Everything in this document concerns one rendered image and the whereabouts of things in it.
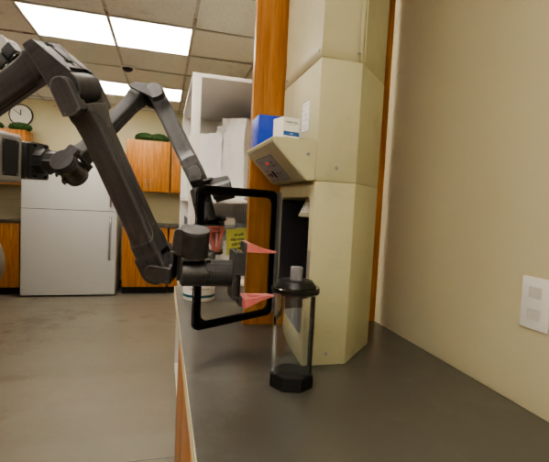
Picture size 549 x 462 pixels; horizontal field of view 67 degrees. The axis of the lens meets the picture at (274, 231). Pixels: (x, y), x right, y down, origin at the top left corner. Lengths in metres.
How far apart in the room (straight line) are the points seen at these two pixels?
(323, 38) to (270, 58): 0.38
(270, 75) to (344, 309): 0.79
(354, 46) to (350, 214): 0.42
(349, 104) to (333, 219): 0.29
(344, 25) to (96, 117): 0.63
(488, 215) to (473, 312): 0.25
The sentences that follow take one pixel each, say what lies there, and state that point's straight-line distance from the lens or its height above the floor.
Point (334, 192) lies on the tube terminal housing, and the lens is 1.05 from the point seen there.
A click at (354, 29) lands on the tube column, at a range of 1.16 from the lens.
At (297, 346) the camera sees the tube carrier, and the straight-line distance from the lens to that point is 0.93.
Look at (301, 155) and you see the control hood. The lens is 1.02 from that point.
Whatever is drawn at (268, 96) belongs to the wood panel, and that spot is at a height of 1.70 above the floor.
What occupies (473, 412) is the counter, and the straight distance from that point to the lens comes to 1.02.
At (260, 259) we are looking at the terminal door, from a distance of 1.29.
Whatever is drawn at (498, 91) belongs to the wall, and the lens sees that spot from 1.21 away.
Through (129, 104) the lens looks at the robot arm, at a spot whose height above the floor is 1.66.
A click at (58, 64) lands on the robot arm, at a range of 0.88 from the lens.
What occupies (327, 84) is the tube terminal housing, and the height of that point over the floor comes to 1.65.
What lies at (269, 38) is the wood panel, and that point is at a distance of 1.47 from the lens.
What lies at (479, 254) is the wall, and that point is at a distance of 1.19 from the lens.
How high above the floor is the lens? 1.35
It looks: 4 degrees down
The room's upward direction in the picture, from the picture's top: 3 degrees clockwise
